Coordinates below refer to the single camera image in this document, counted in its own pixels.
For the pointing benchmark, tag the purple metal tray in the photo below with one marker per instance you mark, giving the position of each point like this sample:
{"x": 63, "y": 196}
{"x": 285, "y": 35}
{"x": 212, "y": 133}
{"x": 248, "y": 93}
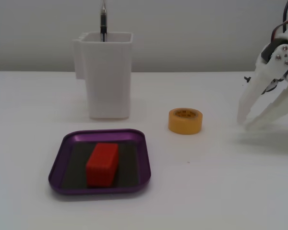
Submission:
{"x": 60, "y": 165}

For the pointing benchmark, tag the white rectangular pen holder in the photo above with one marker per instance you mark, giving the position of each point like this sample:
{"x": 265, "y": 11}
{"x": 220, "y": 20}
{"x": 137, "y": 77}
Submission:
{"x": 105, "y": 79}

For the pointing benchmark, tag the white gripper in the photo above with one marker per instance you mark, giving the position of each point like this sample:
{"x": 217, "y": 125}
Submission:
{"x": 283, "y": 56}

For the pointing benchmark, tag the red rectangular block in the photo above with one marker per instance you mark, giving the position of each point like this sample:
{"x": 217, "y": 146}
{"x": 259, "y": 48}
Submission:
{"x": 100, "y": 165}

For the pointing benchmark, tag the yellow tape roll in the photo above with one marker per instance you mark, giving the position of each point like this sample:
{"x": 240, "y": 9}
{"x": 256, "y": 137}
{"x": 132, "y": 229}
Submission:
{"x": 182, "y": 125}

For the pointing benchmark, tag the black pen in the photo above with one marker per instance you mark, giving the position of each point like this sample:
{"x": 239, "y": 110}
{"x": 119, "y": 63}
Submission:
{"x": 103, "y": 21}

